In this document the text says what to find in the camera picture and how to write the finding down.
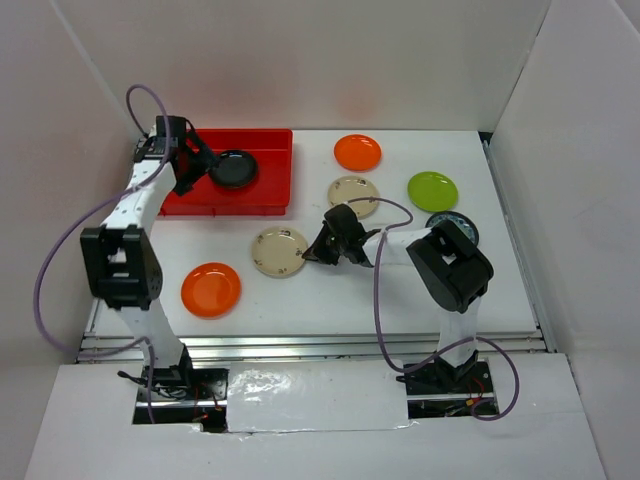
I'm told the black plate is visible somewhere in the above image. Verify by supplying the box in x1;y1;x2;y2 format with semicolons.
208;150;258;189

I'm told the cream floral plate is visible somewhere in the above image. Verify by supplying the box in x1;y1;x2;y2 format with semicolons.
250;226;308;278
327;175;379;219

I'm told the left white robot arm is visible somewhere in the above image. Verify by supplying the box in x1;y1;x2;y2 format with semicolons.
80;116;216;399

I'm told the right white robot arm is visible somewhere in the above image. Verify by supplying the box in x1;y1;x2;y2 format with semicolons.
302;204;494;392

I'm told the red plastic bin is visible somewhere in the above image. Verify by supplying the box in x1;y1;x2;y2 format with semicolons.
160;128;293;216

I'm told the orange plate far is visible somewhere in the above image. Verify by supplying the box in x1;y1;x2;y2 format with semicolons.
333;134;382;172

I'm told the orange plate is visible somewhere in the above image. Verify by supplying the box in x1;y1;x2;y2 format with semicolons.
181;262;242;319
333;134;382;172

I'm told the green plate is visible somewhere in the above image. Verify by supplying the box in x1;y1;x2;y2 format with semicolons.
407;171;459;212

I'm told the blue white patterned plate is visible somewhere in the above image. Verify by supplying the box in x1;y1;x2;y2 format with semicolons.
425;210;480;246

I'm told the orange plate near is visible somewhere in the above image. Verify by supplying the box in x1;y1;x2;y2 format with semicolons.
181;262;242;319

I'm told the white foil cover plate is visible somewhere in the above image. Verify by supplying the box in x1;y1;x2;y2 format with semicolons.
226;360;410;433

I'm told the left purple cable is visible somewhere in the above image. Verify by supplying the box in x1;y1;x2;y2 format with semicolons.
34;83;176;425

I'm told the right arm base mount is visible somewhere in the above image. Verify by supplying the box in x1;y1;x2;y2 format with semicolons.
396;359;499;420

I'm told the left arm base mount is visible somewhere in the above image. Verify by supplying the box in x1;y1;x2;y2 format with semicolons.
117;368;230;433

